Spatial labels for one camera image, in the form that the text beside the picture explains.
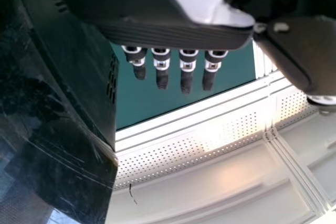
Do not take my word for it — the white furniture panel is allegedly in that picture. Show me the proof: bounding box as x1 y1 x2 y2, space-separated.
104 119 336 224

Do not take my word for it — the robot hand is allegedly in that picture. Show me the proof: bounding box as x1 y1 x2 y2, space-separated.
49 0 336 116

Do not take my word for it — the black oven with glass door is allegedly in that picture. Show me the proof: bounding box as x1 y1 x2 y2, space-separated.
0 0 119 224

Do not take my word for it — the thin loose wire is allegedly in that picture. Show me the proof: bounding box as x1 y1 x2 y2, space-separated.
128 183 138 205

